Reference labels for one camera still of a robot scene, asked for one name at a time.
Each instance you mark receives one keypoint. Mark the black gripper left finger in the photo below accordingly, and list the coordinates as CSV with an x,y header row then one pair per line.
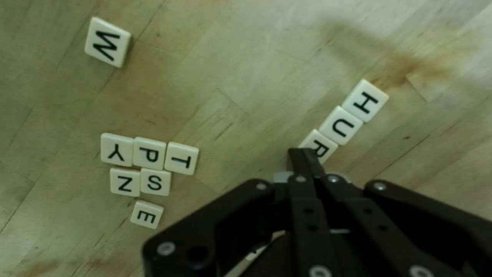
x,y
312,242

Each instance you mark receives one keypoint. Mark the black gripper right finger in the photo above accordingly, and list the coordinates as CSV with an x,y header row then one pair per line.
x,y
383,242

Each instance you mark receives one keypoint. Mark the letter tile R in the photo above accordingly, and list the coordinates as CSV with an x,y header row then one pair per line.
x,y
321,147

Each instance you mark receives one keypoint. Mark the letter tile U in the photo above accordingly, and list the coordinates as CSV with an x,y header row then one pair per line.
x,y
339,127

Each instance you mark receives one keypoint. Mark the letter tile H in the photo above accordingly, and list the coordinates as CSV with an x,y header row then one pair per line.
x,y
364,100

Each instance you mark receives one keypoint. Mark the letter tile T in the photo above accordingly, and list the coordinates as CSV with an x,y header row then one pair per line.
x,y
181,159

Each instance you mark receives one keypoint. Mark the letter tile E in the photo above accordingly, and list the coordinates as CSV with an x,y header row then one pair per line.
x,y
146,214

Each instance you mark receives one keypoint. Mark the letter tile S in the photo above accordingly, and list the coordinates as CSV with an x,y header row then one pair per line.
x,y
155,182

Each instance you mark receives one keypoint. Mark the letter tile P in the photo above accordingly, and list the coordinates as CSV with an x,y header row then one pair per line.
x,y
147,153

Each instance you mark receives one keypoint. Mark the letter tile Z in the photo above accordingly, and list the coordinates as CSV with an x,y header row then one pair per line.
x,y
124,182

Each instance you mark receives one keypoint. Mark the letter tile Y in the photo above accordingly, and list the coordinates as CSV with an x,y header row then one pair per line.
x,y
115,150

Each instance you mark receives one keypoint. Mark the letter tile W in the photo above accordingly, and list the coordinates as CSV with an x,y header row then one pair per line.
x,y
106,42

